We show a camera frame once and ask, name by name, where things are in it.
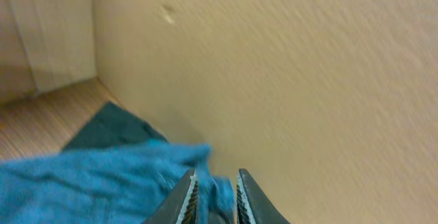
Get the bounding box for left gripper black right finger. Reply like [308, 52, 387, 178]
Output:
[236, 169, 289, 224]

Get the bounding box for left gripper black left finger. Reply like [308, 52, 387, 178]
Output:
[143, 169, 199, 224]

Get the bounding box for dark navy blue shorts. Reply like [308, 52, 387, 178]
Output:
[1, 140, 235, 223]

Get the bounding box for black folded garment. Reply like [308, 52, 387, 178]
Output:
[62, 101, 168, 151]

